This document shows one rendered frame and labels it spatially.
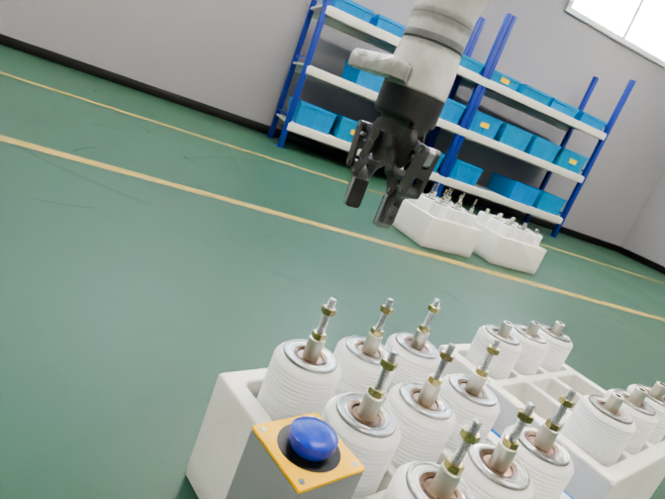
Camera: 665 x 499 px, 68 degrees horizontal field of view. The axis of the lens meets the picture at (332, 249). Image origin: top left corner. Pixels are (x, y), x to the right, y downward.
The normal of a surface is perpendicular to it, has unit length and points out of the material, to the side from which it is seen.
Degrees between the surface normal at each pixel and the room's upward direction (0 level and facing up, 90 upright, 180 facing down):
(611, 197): 90
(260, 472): 90
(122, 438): 0
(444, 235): 90
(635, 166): 90
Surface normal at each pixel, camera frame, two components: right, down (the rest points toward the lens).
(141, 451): 0.34, -0.90
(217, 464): -0.72, -0.07
